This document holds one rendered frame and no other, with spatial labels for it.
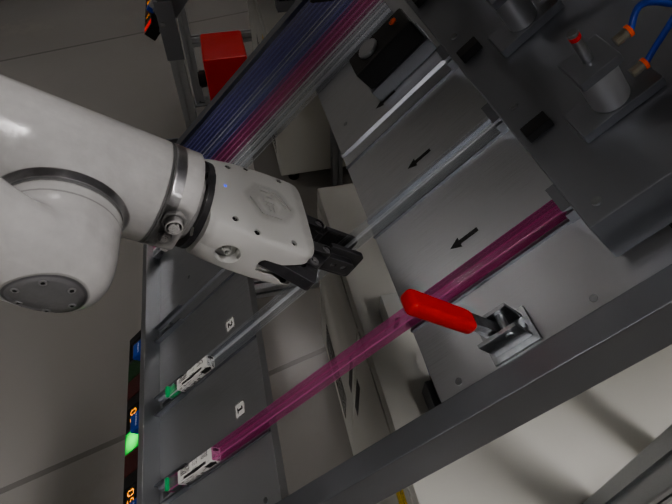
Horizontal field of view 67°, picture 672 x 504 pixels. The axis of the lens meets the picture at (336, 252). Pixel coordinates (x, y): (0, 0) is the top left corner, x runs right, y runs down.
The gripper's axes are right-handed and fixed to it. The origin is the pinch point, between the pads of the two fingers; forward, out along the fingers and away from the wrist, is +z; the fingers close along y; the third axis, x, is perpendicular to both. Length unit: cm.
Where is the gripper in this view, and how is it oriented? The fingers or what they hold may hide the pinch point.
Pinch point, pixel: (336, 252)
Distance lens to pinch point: 51.1
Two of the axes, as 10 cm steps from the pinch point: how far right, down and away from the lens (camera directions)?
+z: 7.9, 2.6, 5.6
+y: -2.3, -7.2, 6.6
